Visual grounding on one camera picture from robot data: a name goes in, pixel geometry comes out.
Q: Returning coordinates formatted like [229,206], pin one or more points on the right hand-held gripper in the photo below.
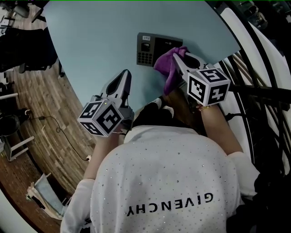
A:
[208,86]

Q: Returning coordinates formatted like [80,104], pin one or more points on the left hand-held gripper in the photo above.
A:
[109,118]

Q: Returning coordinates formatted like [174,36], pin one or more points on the purple cloth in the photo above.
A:
[166,61]

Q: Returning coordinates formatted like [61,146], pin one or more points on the black keypad access terminal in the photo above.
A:
[145,47]

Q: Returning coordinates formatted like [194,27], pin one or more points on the person's right forearm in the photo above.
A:
[216,127]

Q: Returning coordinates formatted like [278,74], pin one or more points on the person's left forearm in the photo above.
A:
[100,154]

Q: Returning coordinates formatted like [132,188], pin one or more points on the white shoe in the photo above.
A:
[169,110]
[157,102]

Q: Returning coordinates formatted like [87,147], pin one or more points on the black trousers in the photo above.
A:
[152,117]

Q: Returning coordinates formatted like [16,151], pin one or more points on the black metal railing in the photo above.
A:
[261,91]

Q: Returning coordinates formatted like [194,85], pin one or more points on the white studded t-shirt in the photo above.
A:
[159,170]

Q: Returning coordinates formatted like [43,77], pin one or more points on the black mesh office chair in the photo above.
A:
[272,204]
[22,50]

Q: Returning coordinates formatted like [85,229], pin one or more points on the black waste bin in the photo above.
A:
[9,125]

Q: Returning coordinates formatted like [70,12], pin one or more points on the white paper bag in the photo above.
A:
[43,193]

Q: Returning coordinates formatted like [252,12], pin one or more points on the white desk frame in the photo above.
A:
[20,144]

